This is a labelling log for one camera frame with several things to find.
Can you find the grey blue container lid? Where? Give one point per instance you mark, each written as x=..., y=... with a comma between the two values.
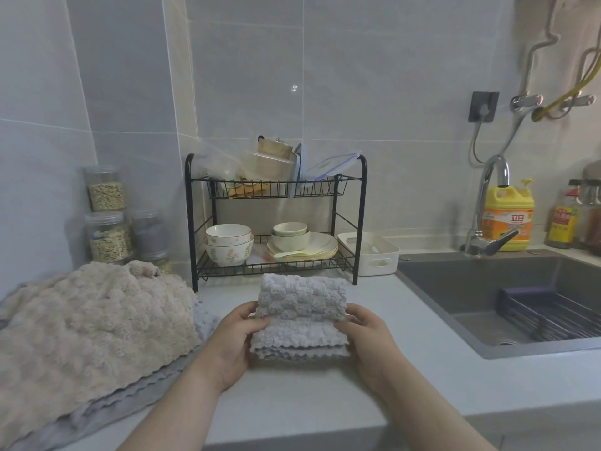
x=298, y=170

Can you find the clear empty jar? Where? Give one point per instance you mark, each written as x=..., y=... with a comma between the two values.
x=149, y=234

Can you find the chrome water valve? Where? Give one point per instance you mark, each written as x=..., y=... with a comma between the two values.
x=526, y=102
x=580, y=101

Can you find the yellow detergent bottle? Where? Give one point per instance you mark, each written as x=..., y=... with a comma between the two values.
x=509, y=213

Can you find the person's right hand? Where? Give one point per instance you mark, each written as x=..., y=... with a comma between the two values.
x=375, y=352

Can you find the white floral bowl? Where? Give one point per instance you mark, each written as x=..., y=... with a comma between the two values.
x=228, y=254

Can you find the white bowl red rim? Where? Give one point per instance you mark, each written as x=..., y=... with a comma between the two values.
x=228, y=233

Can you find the grey corrugated pipe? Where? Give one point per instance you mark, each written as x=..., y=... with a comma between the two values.
x=581, y=75
x=529, y=70

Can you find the dark blue sink rack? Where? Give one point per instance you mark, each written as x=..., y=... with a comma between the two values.
x=521, y=295

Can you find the stainless steel pot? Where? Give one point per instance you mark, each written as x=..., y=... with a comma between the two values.
x=594, y=171

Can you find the pale yellow plate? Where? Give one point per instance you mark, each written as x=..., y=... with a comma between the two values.
x=328, y=253

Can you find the clear lid blue rim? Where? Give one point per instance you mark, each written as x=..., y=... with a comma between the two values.
x=331, y=166

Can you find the cream bowl green rim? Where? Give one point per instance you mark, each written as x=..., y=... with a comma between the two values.
x=291, y=243

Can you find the person's left hand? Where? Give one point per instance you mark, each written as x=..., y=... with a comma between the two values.
x=230, y=347

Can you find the chrome kitchen faucet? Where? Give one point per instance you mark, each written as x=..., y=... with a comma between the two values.
x=497, y=166

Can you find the black wall socket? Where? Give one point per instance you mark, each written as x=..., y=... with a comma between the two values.
x=479, y=102

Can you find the grey kitchen sink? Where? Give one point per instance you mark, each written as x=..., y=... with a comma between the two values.
x=455, y=286

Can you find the white red printed mat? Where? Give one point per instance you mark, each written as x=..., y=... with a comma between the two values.
x=258, y=259

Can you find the cream plastic spoon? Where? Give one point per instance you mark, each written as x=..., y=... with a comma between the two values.
x=284, y=254

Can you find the sauce bottle yellow label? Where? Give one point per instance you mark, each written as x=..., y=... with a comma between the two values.
x=561, y=225

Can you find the small cream bowl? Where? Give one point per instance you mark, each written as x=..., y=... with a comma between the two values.
x=290, y=229

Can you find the person's right forearm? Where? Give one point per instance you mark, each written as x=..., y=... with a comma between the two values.
x=432, y=418

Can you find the person's left forearm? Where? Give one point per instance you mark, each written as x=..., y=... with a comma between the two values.
x=178, y=413

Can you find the yellow orange cloth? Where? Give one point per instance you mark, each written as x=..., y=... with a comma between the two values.
x=244, y=190

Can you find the cream plate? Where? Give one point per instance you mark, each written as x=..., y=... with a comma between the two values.
x=321, y=244

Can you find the white plastic basket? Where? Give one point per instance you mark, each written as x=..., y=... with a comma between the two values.
x=380, y=268

